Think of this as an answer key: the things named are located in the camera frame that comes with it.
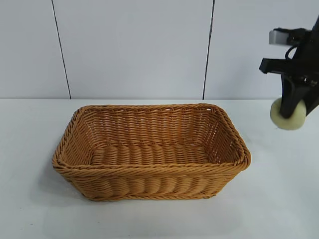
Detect pale yellow egg yolk pastry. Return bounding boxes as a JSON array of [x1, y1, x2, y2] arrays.
[[270, 99, 307, 130]]

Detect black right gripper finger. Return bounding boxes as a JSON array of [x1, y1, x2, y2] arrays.
[[303, 83, 319, 117], [280, 74, 304, 119]]

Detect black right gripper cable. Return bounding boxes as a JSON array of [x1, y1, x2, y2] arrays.
[[285, 45, 299, 60]]

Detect brown woven wicker basket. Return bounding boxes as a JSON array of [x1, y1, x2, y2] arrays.
[[51, 103, 252, 201]]

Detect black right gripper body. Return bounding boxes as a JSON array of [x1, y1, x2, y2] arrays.
[[259, 18, 319, 87]]

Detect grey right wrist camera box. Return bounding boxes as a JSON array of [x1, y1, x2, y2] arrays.
[[268, 28, 291, 46]]

